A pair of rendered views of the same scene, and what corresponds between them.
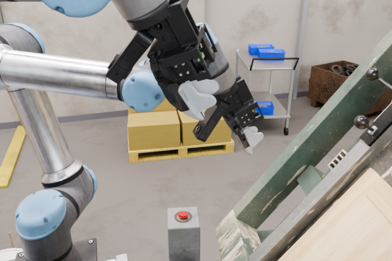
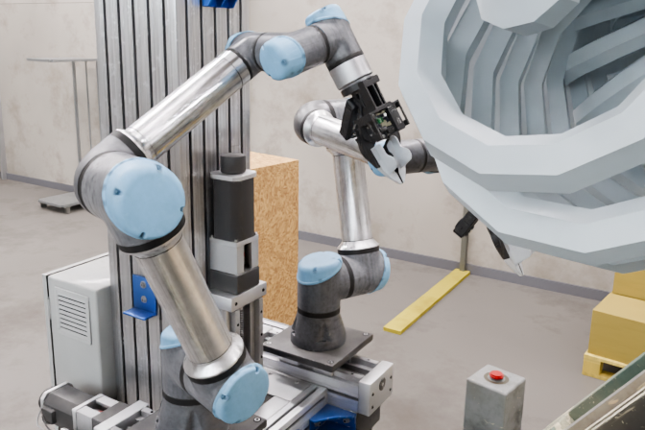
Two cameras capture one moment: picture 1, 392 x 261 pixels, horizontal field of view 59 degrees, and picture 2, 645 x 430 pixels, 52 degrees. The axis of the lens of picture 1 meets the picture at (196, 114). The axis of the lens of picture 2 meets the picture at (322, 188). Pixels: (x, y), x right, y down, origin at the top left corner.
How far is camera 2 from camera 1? 93 cm
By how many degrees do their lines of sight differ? 46
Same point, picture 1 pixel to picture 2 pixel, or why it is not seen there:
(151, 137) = (632, 343)
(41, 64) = (333, 128)
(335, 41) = not seen: outside the picture
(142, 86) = not seen: hidden behind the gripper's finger
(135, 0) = (337, 77)
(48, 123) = (353, 192)
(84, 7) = (276, 75)
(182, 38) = (369, 107)
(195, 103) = (386, 163)
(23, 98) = (340, 163)
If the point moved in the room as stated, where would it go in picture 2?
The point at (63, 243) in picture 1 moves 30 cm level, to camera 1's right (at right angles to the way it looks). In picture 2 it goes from (325, 302) to (416, 343)
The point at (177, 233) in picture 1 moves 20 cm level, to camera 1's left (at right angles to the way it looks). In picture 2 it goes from (476, 391) to (418, 364)
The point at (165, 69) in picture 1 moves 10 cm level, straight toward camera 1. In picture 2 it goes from (360, 129) to (324, 133)
